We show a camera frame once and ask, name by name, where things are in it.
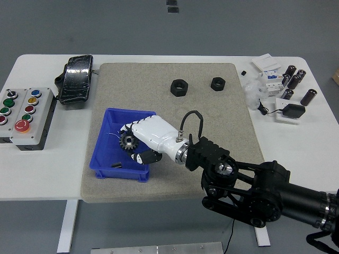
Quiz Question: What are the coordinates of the small black hex nut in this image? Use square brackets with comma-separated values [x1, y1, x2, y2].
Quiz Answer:
[210, 76, 227, 92]

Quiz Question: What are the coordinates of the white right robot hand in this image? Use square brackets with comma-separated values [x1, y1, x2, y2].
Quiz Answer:
[118, 114, 186, 166]

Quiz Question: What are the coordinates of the black wrapped foot pedal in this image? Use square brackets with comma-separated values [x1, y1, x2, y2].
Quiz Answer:
[54, 54, 95, 105]

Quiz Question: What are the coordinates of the white flat carton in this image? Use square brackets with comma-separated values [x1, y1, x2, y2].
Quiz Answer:
[251, 53, 282, 72]

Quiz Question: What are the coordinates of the white table leg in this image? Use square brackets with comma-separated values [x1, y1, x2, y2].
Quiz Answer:
[253, 226, 271, 247]
[57, 199, 79, 253]

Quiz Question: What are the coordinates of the grey selector switch button box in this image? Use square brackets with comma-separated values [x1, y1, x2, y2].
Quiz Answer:
[0, 88, 29, 144]

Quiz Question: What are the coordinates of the large black hex nut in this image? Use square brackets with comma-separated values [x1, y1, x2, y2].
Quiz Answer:
[169, 78, 190, 97]

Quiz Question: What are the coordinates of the grey-brown mat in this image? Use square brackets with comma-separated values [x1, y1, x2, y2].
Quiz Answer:
[80, 62, 265, 204]

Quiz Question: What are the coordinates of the black hanging cable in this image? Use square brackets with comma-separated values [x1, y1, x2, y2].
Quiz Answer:
[225, 219, 237, 254]

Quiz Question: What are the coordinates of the grey emergency stop button box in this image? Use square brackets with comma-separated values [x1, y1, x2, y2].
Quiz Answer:
[10, 88, 56, 152]

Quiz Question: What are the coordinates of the black toothed gear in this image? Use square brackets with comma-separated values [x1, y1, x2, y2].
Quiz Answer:
[118, 132, 140, 152]

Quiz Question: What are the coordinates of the black power adapter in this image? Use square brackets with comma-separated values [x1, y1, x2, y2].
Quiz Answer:
[282, 103, 306, 119]

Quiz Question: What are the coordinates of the white square plate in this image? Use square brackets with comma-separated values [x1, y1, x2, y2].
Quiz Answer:
[275, 97, 305, 125]

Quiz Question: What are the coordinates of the black adapter cord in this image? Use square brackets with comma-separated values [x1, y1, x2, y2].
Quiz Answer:
[256, 99, 284, 116]

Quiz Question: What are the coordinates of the silver metal plate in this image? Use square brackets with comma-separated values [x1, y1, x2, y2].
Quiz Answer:
[91, 241, 225, 254]

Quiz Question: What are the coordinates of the white circuit breaker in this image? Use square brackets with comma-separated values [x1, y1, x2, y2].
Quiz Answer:
[258, 69, 284, 98]

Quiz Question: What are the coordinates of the blue plastic box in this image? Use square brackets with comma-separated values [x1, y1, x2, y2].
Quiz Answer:
[88, 107, 157, 183]

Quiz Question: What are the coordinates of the crumpled clear plastic bag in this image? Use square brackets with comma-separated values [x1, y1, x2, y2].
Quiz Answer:
[243, 80, 268, 111]

